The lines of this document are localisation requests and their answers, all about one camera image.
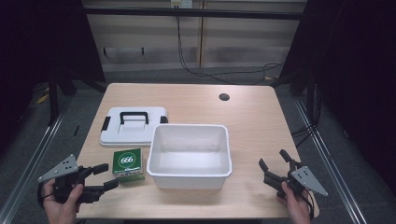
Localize person's right hand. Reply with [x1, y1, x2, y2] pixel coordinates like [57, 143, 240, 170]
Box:
[276, 181, 313, 224]

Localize white plastic storage box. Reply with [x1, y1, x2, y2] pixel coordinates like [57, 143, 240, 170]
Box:
[146, 123, 233, 190]

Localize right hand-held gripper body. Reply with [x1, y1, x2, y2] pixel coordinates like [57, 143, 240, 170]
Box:
[262, 160, 329, 200]

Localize black metal stand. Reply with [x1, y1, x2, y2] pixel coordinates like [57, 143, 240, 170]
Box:
[47, 69, 61, 126]

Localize right hand-held gripper cable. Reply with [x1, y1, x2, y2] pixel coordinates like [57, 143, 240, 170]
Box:
[299, 188, 316, 222]

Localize black horizontal bar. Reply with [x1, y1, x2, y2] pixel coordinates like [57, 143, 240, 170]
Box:
[83, 7, 308, 21]

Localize person's left hand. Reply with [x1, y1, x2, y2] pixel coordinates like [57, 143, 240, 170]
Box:
[41, 178, 85, 224]

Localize white wall socket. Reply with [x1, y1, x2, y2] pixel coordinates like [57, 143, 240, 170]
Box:
[170, 0, 194, 9]

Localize green cardboard box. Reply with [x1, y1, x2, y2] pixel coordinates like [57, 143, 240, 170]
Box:
[111, 147, 146, 183]

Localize black curtain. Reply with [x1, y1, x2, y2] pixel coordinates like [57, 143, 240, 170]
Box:
[0, 0, 106, 157]
[279, 0, 396, 197]

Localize black cables by rail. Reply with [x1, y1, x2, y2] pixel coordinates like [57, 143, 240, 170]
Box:
[290, 83, 321, 148]

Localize left hand-held gripper cable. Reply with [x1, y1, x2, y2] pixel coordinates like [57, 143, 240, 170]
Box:
[36, 181, 54, 210]

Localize long black floor cable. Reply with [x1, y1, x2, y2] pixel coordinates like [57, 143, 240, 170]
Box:
[176, 15, 285, 86]

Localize hand-held gripper cable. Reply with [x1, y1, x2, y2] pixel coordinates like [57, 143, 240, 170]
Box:
[36, 181, 54, 210]
[299, 188, 316, 222]

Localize white lid with black handle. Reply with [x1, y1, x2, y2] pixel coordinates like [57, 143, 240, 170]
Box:
[99, 105, 169, 148]

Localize metal floor rail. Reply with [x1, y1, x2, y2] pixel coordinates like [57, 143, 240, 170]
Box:
[293, 98, 368, 224]
[0, 99, 74, 224]

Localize yellow floor tape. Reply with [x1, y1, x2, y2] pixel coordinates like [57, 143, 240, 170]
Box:
[35, 88, 50, 105]

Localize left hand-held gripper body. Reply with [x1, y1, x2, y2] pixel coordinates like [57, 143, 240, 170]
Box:
[37, 154, 106, 205]

